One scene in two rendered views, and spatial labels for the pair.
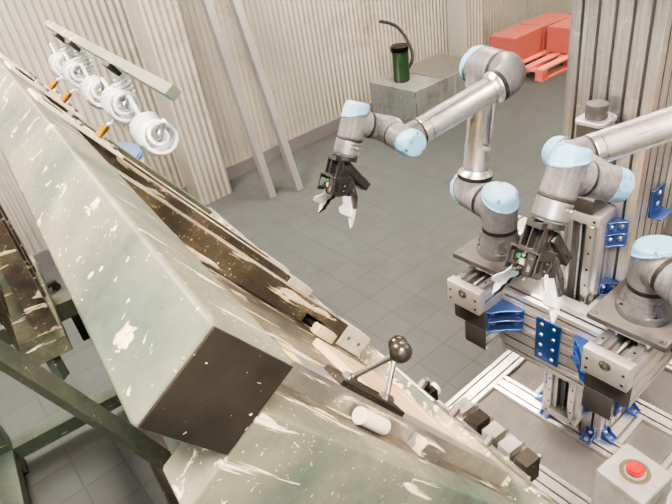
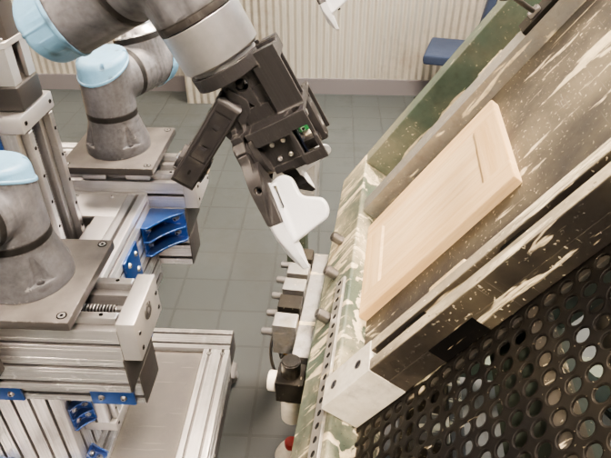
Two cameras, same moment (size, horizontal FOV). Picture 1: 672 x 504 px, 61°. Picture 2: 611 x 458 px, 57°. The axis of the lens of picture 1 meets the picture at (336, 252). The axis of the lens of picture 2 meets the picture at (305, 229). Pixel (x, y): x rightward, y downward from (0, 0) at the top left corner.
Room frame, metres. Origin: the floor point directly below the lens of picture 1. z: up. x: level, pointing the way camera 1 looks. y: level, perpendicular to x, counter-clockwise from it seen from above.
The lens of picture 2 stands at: (1.90, 0.29, 1.67)
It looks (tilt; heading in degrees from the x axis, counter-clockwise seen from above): 35 degrees down; 217
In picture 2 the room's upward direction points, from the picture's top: straight up
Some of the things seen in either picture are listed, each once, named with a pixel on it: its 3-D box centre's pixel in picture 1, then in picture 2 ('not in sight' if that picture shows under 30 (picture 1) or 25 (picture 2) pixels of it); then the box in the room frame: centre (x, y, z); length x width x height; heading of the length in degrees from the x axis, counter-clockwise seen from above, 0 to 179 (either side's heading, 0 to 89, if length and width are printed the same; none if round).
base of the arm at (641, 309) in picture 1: (647, 295); (115, 127); (1.18, -0.83, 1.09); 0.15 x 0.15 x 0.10
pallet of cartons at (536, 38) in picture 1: (544, 44); not in sight; (6.46, -2.74, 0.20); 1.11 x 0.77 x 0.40; 124
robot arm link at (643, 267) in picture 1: (656, 262); (107, 79); (1.18, -0.83, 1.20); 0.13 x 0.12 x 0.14; 9
